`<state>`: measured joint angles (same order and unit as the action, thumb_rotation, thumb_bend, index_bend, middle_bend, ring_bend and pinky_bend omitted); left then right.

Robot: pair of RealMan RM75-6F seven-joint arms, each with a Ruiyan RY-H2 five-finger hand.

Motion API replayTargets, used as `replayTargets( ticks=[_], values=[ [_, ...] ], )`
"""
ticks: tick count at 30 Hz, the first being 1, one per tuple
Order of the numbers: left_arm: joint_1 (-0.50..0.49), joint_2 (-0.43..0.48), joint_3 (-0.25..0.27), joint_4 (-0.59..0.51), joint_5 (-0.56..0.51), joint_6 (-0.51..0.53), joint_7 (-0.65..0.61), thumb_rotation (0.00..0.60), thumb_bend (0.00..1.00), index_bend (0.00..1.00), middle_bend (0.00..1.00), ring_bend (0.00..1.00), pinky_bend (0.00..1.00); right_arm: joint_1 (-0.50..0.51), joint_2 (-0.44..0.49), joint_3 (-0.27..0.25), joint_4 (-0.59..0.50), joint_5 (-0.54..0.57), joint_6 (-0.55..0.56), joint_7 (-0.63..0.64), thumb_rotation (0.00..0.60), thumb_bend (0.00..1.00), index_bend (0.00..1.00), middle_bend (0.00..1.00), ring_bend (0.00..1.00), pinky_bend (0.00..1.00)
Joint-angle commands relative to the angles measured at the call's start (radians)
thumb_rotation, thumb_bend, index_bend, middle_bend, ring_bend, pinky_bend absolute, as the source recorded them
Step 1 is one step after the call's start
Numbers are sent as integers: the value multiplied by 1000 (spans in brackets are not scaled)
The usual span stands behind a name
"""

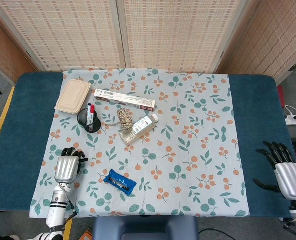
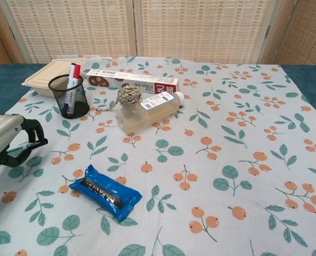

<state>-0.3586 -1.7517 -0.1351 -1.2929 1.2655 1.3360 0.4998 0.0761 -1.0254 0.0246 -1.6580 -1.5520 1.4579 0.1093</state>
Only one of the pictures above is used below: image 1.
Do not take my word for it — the black mesh pen holder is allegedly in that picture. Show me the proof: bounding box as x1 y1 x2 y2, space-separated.
77 108 102 134

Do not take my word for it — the small wooden stick box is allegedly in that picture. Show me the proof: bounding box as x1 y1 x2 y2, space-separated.
119 131 139 147

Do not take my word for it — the black floor cable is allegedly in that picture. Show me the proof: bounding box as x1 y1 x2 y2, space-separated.
199 228 240 240

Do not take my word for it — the red floor object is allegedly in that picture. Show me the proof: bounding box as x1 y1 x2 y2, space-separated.
276 85 287 109

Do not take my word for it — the orange box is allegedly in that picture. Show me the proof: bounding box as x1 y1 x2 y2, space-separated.
79 229 93 240

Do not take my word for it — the floral printed tablecloth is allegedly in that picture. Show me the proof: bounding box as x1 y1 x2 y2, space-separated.
29 67 251 219

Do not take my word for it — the blue felt table cover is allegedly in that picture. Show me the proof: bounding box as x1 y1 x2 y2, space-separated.
0 72 296 219

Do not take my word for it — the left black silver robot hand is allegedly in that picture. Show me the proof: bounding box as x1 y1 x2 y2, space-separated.
54 147 89 185

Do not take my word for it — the bamboo folding screen panel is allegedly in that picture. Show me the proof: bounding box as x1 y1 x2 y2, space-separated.
216 0 296 86
116 0 260 74
0 4 40 84
0 0 126 73

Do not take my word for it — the white power cable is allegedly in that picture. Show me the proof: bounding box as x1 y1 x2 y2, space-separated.
284 104 296 118

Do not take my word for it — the beige lidded food box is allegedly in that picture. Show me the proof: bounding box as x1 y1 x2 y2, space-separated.
54 79 92 115

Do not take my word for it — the blue snack wrapper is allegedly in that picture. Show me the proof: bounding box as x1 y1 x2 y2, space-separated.
103 169 138 196

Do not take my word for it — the clear bottle with white cap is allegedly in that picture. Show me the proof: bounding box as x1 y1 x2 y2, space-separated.
131 113 160 136

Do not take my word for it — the red-capped marker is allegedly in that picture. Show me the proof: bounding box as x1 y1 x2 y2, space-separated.
87 104 96 126

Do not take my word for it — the ball of jute twine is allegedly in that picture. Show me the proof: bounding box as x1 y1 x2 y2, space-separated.
104 108 134 132

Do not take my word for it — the long white printed carton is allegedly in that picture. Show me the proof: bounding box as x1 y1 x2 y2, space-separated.
93 89 157 112

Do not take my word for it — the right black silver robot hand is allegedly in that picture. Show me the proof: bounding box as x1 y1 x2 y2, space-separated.
252 141 296 200

